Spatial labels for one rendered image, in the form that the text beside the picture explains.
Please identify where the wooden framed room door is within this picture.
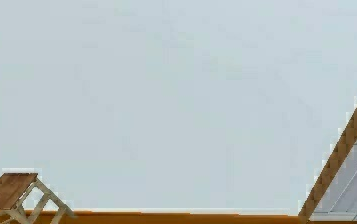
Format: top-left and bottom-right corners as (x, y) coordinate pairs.
(298, 83), (357, 223)

